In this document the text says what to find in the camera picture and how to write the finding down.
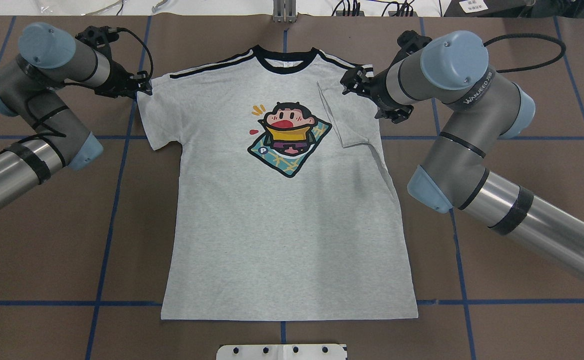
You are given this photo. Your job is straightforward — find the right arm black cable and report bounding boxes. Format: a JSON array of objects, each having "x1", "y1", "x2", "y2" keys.
[{"x1": 482, "y1": 33, "x2": 567, "y2": 74}]

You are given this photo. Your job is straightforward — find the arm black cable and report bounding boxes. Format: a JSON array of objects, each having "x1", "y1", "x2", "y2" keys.
[
  {"x1": 482, "y1": 33, "x2": 567, "y2": 74},
  {"x1": 22, "y1": 26, "x2": 154, "y2": 141}
]

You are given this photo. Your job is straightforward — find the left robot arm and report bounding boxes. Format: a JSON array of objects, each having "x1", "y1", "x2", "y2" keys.
[{"x1": 0, "y1": 22, "x2": 152, "y2": 209}]

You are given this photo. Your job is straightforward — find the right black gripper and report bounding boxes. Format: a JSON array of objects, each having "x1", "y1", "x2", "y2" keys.
[{"x1": 340, "y1": 67, "x2": 414, "y2": 125}]

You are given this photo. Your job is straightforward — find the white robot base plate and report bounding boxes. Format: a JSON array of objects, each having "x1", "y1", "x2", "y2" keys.
[{"x1": 216, "y1": 343, "x2": 348, "y2": 360}]

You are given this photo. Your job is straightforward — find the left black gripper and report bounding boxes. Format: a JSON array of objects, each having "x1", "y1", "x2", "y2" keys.
[{"x1": 97, "y1": 63, "x2": 153, "y2": 98}]

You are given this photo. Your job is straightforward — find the grey cartoon print t-shirt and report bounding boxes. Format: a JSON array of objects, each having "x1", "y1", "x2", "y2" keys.
[{"x1": 138, "y1": 45, "x2": 418, "y2": 322}]

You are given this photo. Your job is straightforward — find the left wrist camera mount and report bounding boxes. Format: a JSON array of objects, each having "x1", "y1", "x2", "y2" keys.
[{"x1": 74, "y1": 25, "x2": 119, "y2": 54}]

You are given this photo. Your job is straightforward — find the aluminium frame post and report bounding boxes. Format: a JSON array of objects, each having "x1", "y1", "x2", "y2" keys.
[{"x1": 273, "y1": 0, "x2": 298, "y2": 24}]

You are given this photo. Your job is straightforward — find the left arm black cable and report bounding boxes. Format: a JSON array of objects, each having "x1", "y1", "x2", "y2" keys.
[{"x1": 22, "y1": 26, "x2": 154, "y2": 141}]

